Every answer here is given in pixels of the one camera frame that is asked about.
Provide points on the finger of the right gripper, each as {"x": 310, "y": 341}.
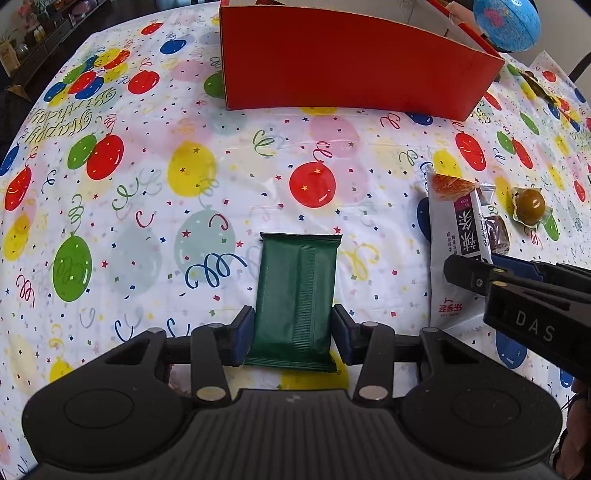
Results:
{"x": 561, "y": 280}
{"x": 477, "y": 276}

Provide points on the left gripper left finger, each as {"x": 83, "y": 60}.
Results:
{"x": 214, "y": 346}

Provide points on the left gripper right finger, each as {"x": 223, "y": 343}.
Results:
{"x": 371, "y": 345}

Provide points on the dark brown cake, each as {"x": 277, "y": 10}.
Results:
{"x": 498, "y": 235}

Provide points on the white snack packet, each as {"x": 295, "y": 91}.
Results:
{"x": 458, "y": 244}

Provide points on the green snack packet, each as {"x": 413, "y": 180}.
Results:
{"x": 293, "y": 302}

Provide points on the person's hand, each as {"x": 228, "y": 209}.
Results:
{"x": 572, "y": 458}

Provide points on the balloon pattern tablecloth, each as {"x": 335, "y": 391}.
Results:
{"x": 132, "y": 198}

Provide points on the wrapper near globe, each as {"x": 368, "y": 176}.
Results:
{"x": 537, "y": 88}

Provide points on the silver desk lamp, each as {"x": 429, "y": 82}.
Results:
{"x": 580, "y": 68}

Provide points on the red cardboard box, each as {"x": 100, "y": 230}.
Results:
{"x": 406, "y": 56}

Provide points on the blue desk globe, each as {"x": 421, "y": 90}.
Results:
{"x": 511, "y": 25}

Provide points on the tv cabinet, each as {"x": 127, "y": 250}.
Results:
{"x": 61, "y": 29}

